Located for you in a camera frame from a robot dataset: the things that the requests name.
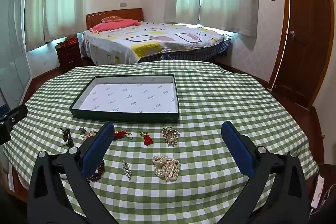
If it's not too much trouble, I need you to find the dark wooden nightstand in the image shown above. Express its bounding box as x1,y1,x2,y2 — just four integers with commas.
55,42,84,75

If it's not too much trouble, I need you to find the green checked tablecloth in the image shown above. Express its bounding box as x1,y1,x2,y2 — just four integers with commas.
3,60,319,224

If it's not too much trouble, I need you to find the bed with patterned cover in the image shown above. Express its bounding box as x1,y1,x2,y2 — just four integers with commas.
81,21,233,65

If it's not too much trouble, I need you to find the dark red bead bracelet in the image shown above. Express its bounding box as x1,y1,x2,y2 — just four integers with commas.
87,159,106,183

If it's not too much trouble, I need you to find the red knot tassel charm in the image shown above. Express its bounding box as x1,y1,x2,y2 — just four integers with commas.
113,129,133,141

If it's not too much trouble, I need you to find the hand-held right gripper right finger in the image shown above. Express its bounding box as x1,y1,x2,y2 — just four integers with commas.
220,121,309,224

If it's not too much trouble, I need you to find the white pearl necklace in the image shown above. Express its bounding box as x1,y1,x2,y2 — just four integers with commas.
152,155,181,183

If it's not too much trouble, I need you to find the silver rhinestone brooch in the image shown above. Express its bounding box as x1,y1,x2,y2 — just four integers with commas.
122,159,132,180

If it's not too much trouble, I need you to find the gold rhinestone brooch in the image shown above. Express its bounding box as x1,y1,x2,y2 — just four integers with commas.
161,126,181,146

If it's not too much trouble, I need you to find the white power strip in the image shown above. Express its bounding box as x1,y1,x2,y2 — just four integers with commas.
311,174,326,210

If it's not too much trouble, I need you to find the small gold ring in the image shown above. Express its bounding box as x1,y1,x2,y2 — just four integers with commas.
140,131,154,147

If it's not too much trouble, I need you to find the wooden headboard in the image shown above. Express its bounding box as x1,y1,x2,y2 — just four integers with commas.
86,8,145,30

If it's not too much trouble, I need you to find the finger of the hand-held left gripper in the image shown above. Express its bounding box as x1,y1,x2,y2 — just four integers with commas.
0,105,28,123
0,122,13,146

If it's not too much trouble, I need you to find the black cord bead pendant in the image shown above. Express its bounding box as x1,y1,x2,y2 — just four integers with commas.
61,128,76,148

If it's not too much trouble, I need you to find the glass wardrobe door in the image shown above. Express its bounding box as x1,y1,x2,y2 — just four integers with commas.
0,0,33,106

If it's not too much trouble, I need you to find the red-brown pillow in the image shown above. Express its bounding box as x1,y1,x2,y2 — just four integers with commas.
101,16,123,23

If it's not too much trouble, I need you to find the blue plaid bed skirt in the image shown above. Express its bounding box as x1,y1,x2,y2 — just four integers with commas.
138,40,233,63

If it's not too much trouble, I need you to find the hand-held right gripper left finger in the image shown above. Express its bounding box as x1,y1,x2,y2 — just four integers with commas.
28,122,118,224

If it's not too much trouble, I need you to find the brown wooden door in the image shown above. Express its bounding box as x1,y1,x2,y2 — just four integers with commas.
270,0,334,109

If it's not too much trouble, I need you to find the green shallow cardboard box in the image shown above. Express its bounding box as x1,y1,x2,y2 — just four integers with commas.
69,74,180,123

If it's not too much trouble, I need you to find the pink pillow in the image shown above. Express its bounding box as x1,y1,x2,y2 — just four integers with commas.
90,19,142,32

